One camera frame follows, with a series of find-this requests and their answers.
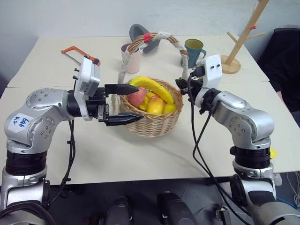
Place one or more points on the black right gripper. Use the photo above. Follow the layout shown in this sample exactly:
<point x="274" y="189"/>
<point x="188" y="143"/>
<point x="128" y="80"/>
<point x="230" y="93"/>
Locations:
<point x="195" y="82"/>

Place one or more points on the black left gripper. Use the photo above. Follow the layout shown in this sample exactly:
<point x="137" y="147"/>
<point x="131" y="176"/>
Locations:
<point x="96" y="110"/>

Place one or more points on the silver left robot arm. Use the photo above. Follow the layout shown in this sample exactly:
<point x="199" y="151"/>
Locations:
<point x="35" y="117"/>

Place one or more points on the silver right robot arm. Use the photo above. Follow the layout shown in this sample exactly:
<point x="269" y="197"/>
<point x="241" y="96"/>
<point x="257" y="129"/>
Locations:
<point x="246" y="119"/>

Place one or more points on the red pink apple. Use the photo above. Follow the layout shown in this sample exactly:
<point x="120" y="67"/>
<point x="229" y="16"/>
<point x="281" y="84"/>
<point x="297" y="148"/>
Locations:
<point x="137" y="98"/>

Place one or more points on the yellow banana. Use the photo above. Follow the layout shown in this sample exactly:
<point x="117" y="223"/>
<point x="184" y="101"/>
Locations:
<point x="159" y="90"/>

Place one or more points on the yellow fruit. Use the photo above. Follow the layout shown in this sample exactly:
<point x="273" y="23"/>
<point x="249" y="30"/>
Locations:
<point x="144" y="104"/>

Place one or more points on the small yellow lemon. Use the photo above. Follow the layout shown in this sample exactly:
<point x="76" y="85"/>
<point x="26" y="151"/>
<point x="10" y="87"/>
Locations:
<point x="170" y="108"/>

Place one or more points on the teal mug yellow inside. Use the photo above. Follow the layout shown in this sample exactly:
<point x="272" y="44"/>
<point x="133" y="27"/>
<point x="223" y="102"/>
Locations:
<point x="193" y="55"/>

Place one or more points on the yellow red mango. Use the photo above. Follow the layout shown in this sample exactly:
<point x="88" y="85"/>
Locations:
<point x="155" y="106"/>

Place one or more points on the pink mug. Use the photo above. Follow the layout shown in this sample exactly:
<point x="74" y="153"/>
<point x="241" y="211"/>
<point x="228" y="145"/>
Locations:
<point x="134" y="62"/>

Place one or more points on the wooden mug tree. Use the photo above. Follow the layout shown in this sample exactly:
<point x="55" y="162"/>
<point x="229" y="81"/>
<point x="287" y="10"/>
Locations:
<point x="236" y="54"/>

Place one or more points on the dark grey bowl-shaped object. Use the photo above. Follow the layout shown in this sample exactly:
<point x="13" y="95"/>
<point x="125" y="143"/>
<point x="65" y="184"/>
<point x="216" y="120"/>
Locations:
<point x="138" y="31"/>

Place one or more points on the orange hacksaw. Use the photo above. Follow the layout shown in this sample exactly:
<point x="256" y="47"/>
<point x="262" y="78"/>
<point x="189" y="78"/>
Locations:
<point x="73" y="48"/>

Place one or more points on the person in black clothing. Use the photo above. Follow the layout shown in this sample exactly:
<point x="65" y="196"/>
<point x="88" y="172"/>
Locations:
<point x="286" y="65"/>

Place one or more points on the dark rounded shape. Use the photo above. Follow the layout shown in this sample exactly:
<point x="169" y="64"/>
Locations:
<point x="174" y="208"/>
<point x="119" y="211"/>

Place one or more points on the small yellow object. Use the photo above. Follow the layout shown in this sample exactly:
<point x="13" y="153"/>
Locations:
<point x="274" y="152"/>

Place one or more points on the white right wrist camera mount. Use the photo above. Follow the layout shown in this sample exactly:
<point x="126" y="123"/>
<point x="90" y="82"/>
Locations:
<point x="212" y="75"/>

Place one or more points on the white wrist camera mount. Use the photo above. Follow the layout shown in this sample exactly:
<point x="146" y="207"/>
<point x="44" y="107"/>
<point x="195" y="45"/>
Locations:
<point x="87" y="75"/>
<point x="212" y="75"/>

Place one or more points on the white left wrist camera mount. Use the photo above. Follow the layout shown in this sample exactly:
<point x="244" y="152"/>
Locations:
<point x="87" y="75"/>

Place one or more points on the small metal bracket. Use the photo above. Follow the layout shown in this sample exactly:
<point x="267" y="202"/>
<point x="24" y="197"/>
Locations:
<point x="221" y="214"/>

